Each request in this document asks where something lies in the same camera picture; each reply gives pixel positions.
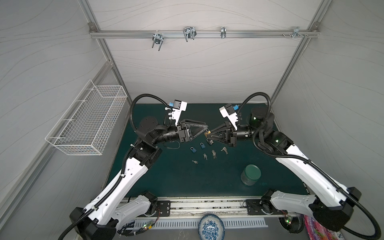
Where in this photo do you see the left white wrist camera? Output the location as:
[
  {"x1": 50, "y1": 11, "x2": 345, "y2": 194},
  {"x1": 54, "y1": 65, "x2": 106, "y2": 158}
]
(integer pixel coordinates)
[{"x1": 165, "y1": 100, "x2": 188, "y2": 126}]

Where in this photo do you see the black padlock with keys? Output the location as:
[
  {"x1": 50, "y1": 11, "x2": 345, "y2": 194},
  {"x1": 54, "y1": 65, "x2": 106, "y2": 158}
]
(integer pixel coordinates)
[{"x1": 207, "y1": 138, "x2": 214, "y2": 146}]

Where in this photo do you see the green table mat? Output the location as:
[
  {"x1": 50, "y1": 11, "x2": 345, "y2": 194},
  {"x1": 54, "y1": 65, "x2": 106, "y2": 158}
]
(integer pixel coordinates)
[{"x1": 106, "y1": 103, "x2": 310, "y2": 198}]

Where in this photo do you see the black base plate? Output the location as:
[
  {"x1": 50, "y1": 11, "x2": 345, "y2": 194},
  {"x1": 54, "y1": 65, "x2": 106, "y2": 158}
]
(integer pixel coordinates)
[
  {"x1": 245, "y1": 199, "x2": 275, "y2": 216},
  {"x1": 144, "y1": 201, "x2": 171, "y2": 217}
]

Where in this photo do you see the pink Fox's candy bag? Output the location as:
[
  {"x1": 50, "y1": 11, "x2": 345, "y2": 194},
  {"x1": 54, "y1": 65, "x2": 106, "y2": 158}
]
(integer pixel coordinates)
[{"x1": 304, "y1": 216, "x2": 345, "y2": 240}]

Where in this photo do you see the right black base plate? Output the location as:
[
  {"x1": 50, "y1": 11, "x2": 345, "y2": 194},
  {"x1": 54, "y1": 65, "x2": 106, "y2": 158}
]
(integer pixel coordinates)
[{"x1": 245, "y1": 199, "x2": 275, "y2": 216}]

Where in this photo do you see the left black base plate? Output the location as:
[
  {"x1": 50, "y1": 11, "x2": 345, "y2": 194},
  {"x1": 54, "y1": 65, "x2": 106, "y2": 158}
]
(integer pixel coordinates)
[{"x1": 144, "y1": 201, "x2": 171, "y2": 217}]

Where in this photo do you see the green lidded jar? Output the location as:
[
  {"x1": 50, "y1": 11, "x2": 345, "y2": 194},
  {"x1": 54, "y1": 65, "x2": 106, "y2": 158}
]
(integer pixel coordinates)
[{"x1": 241, "y1": 165, "x2": 262, "y2": 186}]

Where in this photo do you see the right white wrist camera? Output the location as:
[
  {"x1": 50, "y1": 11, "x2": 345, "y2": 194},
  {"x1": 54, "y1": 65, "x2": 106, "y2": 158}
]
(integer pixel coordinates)
[{"x1": 219, "y1": 104, "x2": 239, "y2": 130}]

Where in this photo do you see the white wire basket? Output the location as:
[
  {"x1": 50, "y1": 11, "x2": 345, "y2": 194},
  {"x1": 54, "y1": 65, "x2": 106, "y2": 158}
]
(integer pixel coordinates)
[{"x1": 45, "y1": 80, "x2": 127, "y2": 156}]

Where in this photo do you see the white vented cable duct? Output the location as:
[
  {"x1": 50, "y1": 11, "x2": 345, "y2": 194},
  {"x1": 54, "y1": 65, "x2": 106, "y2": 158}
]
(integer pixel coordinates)
[{"x1": 152, "y1": 217, "x2": 268, "y2": 230}]

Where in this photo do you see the aluminium crossbar rail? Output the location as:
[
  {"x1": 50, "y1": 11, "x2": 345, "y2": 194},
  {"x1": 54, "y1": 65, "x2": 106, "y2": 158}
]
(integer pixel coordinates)
[{"x1": 90, "y1": 28, "x2": 321, "y2": 39}]

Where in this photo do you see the small metal bracket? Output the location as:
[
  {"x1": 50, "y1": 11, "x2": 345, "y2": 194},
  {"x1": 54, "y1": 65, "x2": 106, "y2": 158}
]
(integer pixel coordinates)
[{"x1": 221, "y1": 27, "x2": 227, "y2": 39}]

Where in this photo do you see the metal bolt clamp right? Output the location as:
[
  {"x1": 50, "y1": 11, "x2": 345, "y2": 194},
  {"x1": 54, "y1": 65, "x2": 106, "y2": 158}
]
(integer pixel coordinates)
[{"x1": 282, "y1": 27, "x2": 309, "y2": 39}]

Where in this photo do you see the metal U-bolt clamp middle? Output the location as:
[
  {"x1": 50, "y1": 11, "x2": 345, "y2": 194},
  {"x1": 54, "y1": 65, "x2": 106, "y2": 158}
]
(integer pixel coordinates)
[{"x1": 183, "y1": 27, "x2": 197, "y2": 42}]

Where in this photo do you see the metal u-bolt clamp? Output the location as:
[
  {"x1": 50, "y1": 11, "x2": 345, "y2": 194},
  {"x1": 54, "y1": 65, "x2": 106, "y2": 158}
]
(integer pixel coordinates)
[
  {"x1": 152, "y1": 33, "x2": 164, "y2": 51},
  {"x1": 183, "y1": 27, "x2": 197, "y2": 42}
]

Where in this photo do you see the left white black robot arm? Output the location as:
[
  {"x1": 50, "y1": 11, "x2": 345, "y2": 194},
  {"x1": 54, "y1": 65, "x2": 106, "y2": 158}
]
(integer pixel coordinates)
[{"x1": 59, "y1": 94, "x2": 208, "y2": 240}]

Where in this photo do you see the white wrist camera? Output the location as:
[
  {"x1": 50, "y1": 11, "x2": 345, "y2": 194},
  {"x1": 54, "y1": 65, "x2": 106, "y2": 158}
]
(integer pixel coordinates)
[
  {"x1": 165, "y1": 100, "x2": 188, "y2": 126},
  {"x1": 219, "y1": 104, "x2": 239, "y2": 130}
]

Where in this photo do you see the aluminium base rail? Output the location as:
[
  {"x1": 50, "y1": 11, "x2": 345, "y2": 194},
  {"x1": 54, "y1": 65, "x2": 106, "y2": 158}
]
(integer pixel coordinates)
[{"x1": 113, "y1": 191, "x2": 314, "y2": 221}]

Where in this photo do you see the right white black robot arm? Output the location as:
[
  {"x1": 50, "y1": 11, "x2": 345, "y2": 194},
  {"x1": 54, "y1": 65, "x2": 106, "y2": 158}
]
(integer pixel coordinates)
[{"x1": 206, "y1": 92, "x2": 382, "y2": 240}]

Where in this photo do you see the metal U-bolt clamp left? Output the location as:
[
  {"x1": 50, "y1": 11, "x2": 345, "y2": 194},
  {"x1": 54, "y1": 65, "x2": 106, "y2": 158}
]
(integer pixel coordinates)
[{"x1": 152, "y1": 33, "x2": 164, "y2": 51}]

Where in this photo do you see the blue white patterned plate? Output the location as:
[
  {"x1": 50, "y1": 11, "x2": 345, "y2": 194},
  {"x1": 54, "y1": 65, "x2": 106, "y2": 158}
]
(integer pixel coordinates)
[{"x1": 198, "y1": 214, "x2": 225, "y2": 240}]

